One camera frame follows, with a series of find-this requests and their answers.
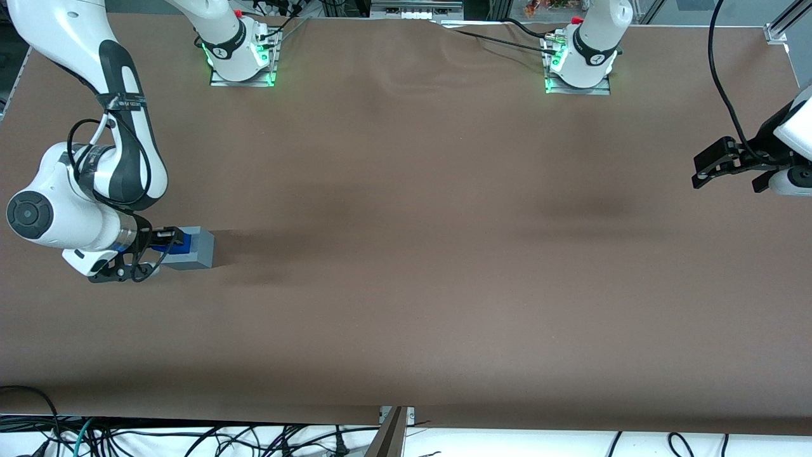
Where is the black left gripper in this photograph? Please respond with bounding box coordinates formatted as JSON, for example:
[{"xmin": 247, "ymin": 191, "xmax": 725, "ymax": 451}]
[{"xmin": 691, "ymin": 117, "xmax": 797, "ymax": 194}]

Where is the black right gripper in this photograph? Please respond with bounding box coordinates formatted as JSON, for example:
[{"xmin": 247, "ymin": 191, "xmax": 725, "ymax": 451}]
[{"xmin": 88, "ymin": 227, "xmax": 190, "ymax": 284}]

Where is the blue plastic part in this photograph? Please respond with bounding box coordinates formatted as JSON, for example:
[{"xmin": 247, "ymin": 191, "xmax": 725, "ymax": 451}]
[{"xmin": 155, "ymin": 232, "xmax": 192, "ymax": 256}]

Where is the gray base block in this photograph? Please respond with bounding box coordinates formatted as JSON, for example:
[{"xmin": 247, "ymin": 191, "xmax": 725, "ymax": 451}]
[{"xmin": 162, "ymin": 227, "xmax": 215, "ymax": 271}]

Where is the aluminium corner profile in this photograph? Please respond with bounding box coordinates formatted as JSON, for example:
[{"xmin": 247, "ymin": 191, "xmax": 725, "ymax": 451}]
[{"xmin": 764, "ymin": 0, "xmax": 812, "ymax": 46}]

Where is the brown table mat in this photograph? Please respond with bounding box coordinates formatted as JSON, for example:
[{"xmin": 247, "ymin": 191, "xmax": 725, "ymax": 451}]
[{"xmin": 0, "ymin": 14, "xmax": 812, "ymax": 436}]

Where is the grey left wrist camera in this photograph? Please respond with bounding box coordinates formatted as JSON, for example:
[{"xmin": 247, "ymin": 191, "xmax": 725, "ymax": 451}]
[{"xmin": 768, "ymin": 166, "xmax": 812, "ymax": 197}]

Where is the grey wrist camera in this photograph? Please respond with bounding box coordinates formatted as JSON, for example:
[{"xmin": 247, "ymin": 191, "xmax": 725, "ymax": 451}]
[
  {"xmin": 62, "ymin": 248, "xmax": 119, "ymax": 277},
  {"xmin": 768, "ymin": 166, "xmax": 812, "ymax": 197}
]

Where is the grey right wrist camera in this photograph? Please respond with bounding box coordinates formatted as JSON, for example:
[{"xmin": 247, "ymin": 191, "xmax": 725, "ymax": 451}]
[{"xmin": 62, "ymin": 248, "xmax": 119, "ymax": 277}]

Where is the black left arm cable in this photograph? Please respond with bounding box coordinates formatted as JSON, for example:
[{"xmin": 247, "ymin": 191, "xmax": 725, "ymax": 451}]
[{"xmin": 708, "ymin": 0, "xmax": 772, "ymax": 163}]

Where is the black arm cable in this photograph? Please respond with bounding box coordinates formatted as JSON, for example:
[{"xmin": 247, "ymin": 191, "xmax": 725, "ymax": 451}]
[
  {"xmin": 708, "ymin": 0, "xmax": 772, "ymax": 163},
  {"xmin": 66, "ymin": 95, "xmax": 157, "ymax": 211}
]

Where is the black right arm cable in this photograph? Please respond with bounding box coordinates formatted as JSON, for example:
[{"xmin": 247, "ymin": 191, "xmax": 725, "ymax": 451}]
[{"xmin": 66, "ymin": 95, "xmax": 157, "ymax": 211}]

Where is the thick black floor cable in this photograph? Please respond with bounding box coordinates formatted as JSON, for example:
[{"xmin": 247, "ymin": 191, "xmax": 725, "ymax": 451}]
[{"xmin": 0, "ymin": 385, "xmax": 63, "ymax": 446}]

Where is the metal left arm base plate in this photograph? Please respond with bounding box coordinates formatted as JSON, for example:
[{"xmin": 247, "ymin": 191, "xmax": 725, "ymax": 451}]
[{"xmin": 544, "ymin": 37, "xmax": 612, "ymax": 96}]

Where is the teal cable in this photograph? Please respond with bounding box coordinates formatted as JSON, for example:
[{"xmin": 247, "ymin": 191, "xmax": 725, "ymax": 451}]
[{"xmin": 62, "ymin": 417, "xmax": 97, "ymax": 457}]

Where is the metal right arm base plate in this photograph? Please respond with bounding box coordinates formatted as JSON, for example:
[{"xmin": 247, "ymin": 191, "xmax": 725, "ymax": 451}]
[{"xmin": 209, "ymin": 27, "xmax": 279, "ymax": 88}]

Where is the short black base cable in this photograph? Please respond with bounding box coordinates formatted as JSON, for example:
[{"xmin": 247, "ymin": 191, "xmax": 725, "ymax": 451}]
[{"xmin": 500, "ymin": 17, "xmax": 563, "ymax": 40}]

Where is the looped black cable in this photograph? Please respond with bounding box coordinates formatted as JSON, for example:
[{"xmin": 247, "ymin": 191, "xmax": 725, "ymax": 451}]
[{"xmin": 667, "ymin": 432, "xmax": 697, "ymax": 457}]

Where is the long black base cable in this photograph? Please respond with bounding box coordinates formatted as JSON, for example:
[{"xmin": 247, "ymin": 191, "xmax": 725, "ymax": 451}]
[{"xmin": 436, "ymin": 20, "xmax": 563, "ymax": 58}]

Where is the grey stand post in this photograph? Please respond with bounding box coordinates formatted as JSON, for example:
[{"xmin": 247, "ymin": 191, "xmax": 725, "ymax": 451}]
[{"xmin": 363, "ymin": 406, "xmax": 408, "ymax": 457}]

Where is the aluminium frame rail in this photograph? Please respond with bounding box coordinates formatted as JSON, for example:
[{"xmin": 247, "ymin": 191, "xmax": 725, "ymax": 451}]
[{"xmin": 370, "ymin": 0, "xmax": 465, "ymax": 21}]

